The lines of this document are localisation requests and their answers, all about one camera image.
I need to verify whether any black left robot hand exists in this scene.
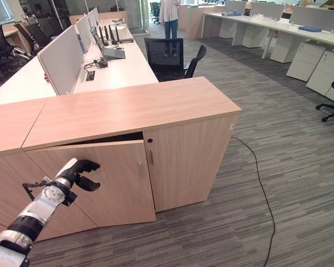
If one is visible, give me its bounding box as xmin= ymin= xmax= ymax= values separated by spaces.
xmin=63 ymin=158 xmax=101 ymax=192

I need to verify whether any wooden cabinet door ajar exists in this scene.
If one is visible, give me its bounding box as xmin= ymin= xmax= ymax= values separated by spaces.
xmin=24 ymin=139 xmax=157 ymax=226

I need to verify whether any light wood side cabinet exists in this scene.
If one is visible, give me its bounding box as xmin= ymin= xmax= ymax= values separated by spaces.
xmin=0 ymin=97 xmax=99 ymax=245

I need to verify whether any light wood office cabinet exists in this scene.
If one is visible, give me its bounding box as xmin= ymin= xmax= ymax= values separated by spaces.
xmin=21 ymin=76 xmax=243 ymax=226

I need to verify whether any white office desk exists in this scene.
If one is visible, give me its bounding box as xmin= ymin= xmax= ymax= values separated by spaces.
xmin=0 ymin=18 xmax=160 ymax=107

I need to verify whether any wooden cabinet door closed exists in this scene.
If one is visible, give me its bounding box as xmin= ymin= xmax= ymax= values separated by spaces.
xmin=143 ymin=114 xmax=239 ymax=213

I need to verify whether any black mesh office chair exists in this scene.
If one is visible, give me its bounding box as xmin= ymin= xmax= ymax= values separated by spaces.
xmin=144 ymin=37 xmax=189 ymax=83

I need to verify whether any grey desk divider panel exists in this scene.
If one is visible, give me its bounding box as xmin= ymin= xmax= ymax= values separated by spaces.
xmin=37 ymin=25 xmax=85 ymax=96
xmin=76 ymin=14 xmax=93 ymax=54

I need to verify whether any open laptop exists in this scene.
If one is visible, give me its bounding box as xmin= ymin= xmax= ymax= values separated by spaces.
xmin=91 ymin=26 xmax=126 ymax=61

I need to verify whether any white box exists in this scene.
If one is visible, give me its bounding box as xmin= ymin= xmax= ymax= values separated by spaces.
xmin=111 ymin=25 xmax=135 ymax=43

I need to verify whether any black chair with armrests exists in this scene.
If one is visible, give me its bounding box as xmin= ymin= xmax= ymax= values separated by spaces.
xmin=0 ymin=21 xmax=42 ymax=92

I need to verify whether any person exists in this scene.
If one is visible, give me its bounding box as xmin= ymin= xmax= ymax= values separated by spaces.
xmin=159 ymin=0 xmax=181 ymax=39

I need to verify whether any grey desk screen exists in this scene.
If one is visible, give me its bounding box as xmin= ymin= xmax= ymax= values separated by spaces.
xmin=288 ymin=6 xmax=334 ymax=34
xmin=249 ymin=2 xmax=285 ymax=22
xmin=224 ymin=0 xmax=247 ymax=16

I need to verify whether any white long desk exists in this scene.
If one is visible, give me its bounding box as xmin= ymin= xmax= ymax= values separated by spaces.
xmin=202 ymin=11 xmax=334 ymax=60

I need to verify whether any desk cable port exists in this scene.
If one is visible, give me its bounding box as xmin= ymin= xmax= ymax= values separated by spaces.
xmin=80 ymin=70 xmax=96 ymax=82

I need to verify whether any black cable bundle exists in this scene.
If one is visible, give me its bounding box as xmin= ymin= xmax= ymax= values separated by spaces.
xmin=83 ymin=58 xmax=109 ymax=71

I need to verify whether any black floor cable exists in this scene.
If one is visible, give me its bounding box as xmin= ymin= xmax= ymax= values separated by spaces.
xmin=230 ymin=135 xmax=276 ymax=267

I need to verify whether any white drawer pedestal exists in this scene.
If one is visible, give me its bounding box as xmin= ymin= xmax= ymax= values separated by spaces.
xmin=269 ymin=32 xmax=301 ymax=63
xmin=286 ymin=42 xmax=327 ymax=82
xmin=306 ymin=50 xmax=334 ymax=98

